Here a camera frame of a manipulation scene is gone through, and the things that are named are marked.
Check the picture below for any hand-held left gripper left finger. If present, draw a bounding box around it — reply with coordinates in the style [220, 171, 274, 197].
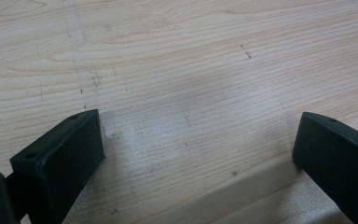
[9, 108, 105, 224]

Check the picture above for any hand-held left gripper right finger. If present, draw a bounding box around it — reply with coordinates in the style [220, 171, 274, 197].
[292, 111, 358, 224]

